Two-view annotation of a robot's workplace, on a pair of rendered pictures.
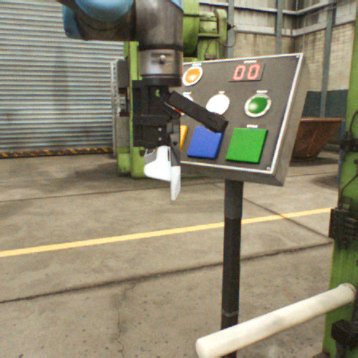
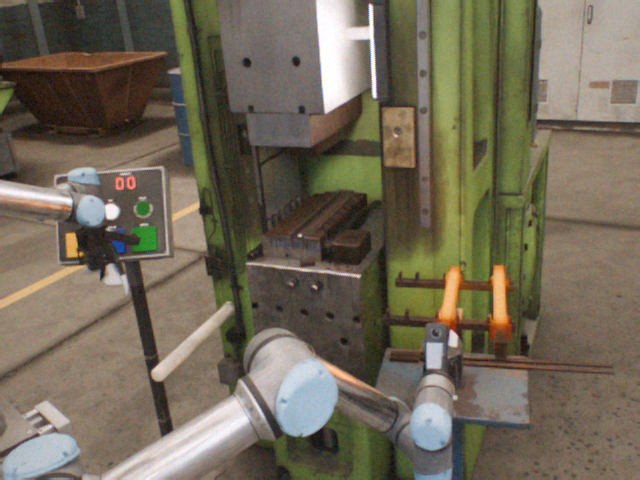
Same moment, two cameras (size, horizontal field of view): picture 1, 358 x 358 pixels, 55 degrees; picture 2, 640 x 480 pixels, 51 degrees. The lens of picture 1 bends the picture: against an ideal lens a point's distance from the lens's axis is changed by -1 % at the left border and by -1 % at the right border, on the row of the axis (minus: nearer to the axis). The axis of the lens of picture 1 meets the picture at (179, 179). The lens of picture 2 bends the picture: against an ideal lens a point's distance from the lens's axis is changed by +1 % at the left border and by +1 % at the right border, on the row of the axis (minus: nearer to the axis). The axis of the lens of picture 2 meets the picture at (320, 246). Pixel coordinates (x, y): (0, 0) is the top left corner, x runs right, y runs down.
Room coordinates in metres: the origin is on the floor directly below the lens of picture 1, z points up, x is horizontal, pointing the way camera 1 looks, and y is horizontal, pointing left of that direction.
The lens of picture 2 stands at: (-1.14, 0.58, 1.75)
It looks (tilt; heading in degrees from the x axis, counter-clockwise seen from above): 23 degrees down; 323
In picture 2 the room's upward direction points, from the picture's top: 5 degrees counter-clockwise
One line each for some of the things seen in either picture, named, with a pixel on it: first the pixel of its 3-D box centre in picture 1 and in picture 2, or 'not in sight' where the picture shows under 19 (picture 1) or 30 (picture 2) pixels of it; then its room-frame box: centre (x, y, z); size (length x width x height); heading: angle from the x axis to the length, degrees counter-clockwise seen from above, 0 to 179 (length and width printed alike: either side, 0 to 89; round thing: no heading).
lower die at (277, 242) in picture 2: not in sight; (317, 221); (0.53, -0.66, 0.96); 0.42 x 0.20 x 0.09; 118
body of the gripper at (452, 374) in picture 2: not in sight; (439, 374); (-0.30, -0.33, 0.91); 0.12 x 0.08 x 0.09; 127
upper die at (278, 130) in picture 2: not in sight; (308, 113); (0.53, -0.66, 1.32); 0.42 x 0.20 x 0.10; 118
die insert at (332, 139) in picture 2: not in sight; (322, 135); (0.53, -0.71, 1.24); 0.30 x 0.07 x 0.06; 118
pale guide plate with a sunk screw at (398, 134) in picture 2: not in sight; (398, 137); (0.21, -0.74, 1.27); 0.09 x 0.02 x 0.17; 28
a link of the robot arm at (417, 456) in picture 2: not in sight; (427, 453); (-0.38, -0.21, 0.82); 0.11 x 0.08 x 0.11; 168
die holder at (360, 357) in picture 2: not in sight; (339, 293); (0.48, -0.70, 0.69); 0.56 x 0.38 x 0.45; 118
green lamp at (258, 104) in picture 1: (257, 105); (143, 208); (0.76, -0.17, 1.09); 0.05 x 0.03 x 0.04; 28
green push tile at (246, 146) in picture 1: (247, 145); (145, 239); (0.72, -0.14, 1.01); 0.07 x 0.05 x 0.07; 53
